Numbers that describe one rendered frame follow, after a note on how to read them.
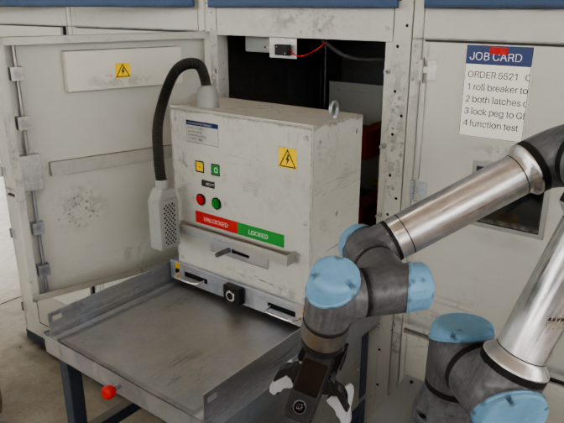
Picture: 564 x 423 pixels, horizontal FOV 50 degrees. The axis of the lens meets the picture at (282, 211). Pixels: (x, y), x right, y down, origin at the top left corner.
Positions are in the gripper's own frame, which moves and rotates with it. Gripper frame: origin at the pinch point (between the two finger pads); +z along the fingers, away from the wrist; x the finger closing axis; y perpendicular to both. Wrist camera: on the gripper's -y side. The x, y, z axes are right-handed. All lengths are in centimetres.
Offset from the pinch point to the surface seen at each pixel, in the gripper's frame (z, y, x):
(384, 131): -11, 77, 10
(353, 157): -6, 69, 15
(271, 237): 10, 48, 28
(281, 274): 18, 44, 23
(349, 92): 20, 143, 38
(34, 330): 159, 73, 164
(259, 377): 20.0, 14.8, 15.7
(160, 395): 21.0, 1.6, 33.4
